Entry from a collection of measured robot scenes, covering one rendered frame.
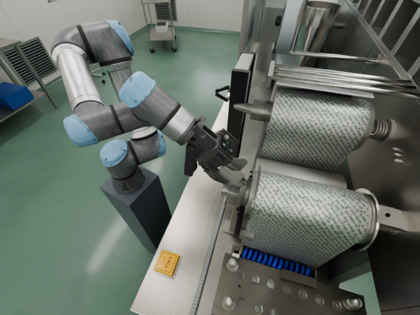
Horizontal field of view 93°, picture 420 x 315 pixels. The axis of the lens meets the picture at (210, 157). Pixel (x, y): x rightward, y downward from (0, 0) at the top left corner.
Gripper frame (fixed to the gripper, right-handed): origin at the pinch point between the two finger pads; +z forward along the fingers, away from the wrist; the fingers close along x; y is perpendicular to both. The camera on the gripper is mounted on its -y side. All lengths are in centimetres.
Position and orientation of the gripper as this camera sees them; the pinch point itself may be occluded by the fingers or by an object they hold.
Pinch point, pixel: (239, 180)
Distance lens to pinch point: 54.7
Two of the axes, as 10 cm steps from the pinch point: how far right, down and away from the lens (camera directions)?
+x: 2.9, -7.1, 6.4
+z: 7.4, 5.9, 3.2
